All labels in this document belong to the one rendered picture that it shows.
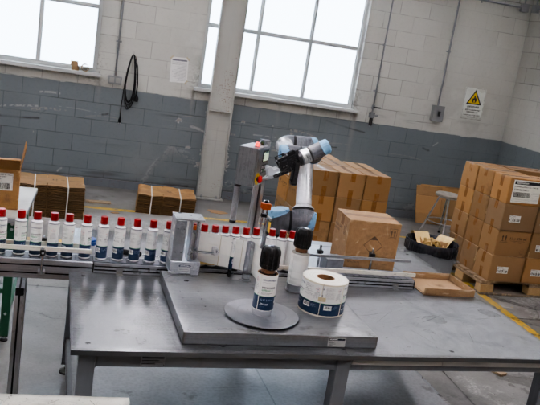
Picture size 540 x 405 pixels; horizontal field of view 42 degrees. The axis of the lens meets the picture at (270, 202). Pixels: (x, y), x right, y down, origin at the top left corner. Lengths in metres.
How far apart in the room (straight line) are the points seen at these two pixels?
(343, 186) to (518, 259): 1.79
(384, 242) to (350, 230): 0.21
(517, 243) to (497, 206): 0.40
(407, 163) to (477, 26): 1.97
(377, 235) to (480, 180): 3.38
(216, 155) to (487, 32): 3.87
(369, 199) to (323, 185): 0.51
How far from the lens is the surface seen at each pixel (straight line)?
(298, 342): 2.79
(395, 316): 3.34
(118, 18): 8.54
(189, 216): 3.21
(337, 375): 2.87
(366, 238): 3.84
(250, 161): 3.33
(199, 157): 8.74
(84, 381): 2.65
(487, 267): 6.92
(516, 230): 6.90
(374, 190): 6.92
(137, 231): 3.28
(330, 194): 6.77
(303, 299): 3.01
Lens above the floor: 1.94
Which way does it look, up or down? 12 degrees down
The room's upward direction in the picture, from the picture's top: 9 degrees clockwise
